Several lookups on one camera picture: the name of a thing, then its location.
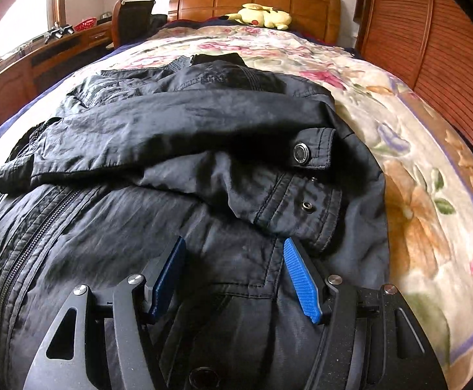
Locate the wooden wardrobe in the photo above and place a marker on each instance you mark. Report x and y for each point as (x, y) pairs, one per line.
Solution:
(429, 45)

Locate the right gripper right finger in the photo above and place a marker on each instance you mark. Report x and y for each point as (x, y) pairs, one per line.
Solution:
(371, 338)

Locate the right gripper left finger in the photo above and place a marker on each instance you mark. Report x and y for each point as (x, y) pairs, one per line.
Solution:
(73, 355)

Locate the yellow plush toy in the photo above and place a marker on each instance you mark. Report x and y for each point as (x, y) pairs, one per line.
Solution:
(261, 16)

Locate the wooden desk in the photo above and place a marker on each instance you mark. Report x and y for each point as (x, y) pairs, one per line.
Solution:
(30, 76)

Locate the black binoculars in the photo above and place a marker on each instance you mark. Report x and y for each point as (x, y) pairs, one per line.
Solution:
(57, 32)

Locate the black jacket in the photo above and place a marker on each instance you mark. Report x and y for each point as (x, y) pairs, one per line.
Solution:
(231, 159)

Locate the floral bed blanket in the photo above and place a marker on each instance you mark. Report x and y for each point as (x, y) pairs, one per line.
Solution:
(428, 167)

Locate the red basket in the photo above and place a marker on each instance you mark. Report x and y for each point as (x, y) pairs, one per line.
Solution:
(85, 24)

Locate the wooden headboard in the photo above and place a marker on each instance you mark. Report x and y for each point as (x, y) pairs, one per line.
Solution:
(319, 19)

